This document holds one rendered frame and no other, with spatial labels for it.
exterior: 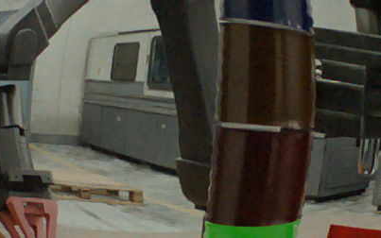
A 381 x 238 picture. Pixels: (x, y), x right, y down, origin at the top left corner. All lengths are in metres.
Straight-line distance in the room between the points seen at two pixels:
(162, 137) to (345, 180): 3.07
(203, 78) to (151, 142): 9.25
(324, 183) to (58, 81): 5.66
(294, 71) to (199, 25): 0.63
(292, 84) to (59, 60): 11.77
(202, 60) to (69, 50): 11.21
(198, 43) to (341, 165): 6.81
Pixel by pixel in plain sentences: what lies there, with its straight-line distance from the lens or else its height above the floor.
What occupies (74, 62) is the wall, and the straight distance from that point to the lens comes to 12.15.
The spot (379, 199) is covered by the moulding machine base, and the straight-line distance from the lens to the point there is 6.67.
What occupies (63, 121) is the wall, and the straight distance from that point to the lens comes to 12.14.
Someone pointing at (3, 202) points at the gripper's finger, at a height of 1.00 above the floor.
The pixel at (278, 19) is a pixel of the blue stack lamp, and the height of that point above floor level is 1.16.
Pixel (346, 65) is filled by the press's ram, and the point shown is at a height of 1.15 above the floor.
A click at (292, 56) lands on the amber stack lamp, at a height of 1.14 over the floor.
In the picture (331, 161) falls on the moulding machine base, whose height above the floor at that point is 0.43.
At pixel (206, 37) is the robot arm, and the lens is 0.91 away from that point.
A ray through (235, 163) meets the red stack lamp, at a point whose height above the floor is 1.11.
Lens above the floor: 1.14
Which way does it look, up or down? 3 degrees down
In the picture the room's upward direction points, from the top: 4 degrees clockwise
